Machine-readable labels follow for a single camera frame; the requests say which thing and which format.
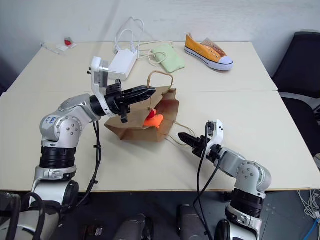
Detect black office chair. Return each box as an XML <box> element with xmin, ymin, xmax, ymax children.
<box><xmin>270</xmin><ymin>30</ymin><xmax>320</xmax><ymax>159</ymax></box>

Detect green drawstring pouch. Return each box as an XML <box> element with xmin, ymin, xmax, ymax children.
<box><xmin>148</xmin><ymin>45</ymin><xmax>186</xmax><ymax>74</ymax></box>

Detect white floor cables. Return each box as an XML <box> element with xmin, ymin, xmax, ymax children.
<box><xmin>296</xmin><ymin>189</ymin><xmax>320</xmax><ymax>221</ymax></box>

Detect dark rounded shape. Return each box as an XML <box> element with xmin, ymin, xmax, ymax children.
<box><xmin>116</xmin><ymin>213</ymin><xmax>154</xmax><ymax>240</ymax></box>
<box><xmin>176</xmin><ymin>203</ymin><xmax>209</xmax><ymax>240</ymax></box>

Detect white power cable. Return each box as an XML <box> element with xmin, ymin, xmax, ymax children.
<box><xmin>113</xmin><ymin>16</ymin><xmax>174</xmax><ymax>61</ymax></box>

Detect orange plush toy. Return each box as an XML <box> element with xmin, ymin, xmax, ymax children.
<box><xmin>143</xmin><ymin>112</ymin><xmax>165</xmax><ymax>129</ymax></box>

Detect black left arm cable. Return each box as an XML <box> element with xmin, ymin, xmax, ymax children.
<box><xmin>76</xmin><ymin>119</ymin><xmax>103</xmax><ymax>207</ymax></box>

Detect orange canvas sneaker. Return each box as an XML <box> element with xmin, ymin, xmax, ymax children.
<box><xmin>184</xmin><ymin>32</ymin><xmax>235</xmax><ymax>72</ymax></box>

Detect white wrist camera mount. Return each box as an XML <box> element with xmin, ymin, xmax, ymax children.
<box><xmin>87</xmin><ymin>56</ymin><xmax>111</xmax><ymax>101</ymax></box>
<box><xmin>205</xmin><ymin>119</ymin><xmax>224</xmax><ymax>151</ymax></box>

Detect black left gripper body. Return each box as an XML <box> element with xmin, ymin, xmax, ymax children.
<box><xmin>104</xmin><ymin>79</ymin><xmax>132</xmax><ymax>124</ymax></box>

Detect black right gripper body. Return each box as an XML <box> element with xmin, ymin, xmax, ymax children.
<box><xmin>191</xmin><ymin>136</ymin><xmax>214</xmax><ymax>161</ymax></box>

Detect small plastic bag red item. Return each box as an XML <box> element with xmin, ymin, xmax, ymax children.
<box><xmin>40</xmin><ymin>41</ymin><xmax>69</xmax><ymax>55</ymax></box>

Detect blue floor cable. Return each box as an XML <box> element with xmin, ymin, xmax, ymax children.
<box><xmin>303</xmin><ymin>216</ymin><xmax>320</xmax><ymax>240</ymax></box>

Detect white power adapter box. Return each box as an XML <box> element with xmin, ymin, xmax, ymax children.
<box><xmin>108</xmin><ymin>48</ymin><xmax>139</xmax><ymax>82</ymax></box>

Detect brown paper bag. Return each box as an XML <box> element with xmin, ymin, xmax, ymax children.
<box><xmin>103</xmin><ymin>70</ymin><xmax>196</xmax><ymax>149</ymax></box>

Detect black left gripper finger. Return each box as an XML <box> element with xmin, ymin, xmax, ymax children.
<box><xmin>123</xmin><ymin>92</ymin><xmax>155</xmax><ymax>107</ymax></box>
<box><xmin>122</xmin><ymin>85</ymin><xmax>157</xmax><ymax>98</ymax></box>

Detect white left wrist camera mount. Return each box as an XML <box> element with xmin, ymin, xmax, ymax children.
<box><xmin>87</xmin><ymin>56</ymin><xmax>111</xmax><ymax>101</ymax></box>

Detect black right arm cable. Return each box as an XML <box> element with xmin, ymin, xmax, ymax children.
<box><xmin>193</xmin><ymin>121</ymin><xmax>221</xmax><ymax>240</ymax></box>

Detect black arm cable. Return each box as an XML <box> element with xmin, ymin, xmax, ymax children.
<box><xmin>193</xmin><ymin>121</ymin><xmax>221</xmax><ymax>240</ymax></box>
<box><xmin>76</xmin><ymin>119</ymin><xmax>103</xmax><ymax>207</ymax></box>

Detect small red packet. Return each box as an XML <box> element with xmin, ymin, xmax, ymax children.
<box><xmin>62</xmin><ymin>36</ymin><xmax>77</xmax><ymax>48</ymax></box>

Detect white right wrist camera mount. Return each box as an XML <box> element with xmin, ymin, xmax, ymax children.
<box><xmin>205</xmin><ymin>119</ymin><xmax>224</xmax><ymax>151</ymax></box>

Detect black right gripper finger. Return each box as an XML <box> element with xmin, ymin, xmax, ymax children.
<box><xmin>177</xmin><ymin>132</ymin><xmax>201</xmax><ymax>144</ymax></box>
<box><xmin>180</xmin><ymin>138</ymin><xmax>200</xmax><ymax>150</ymax></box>

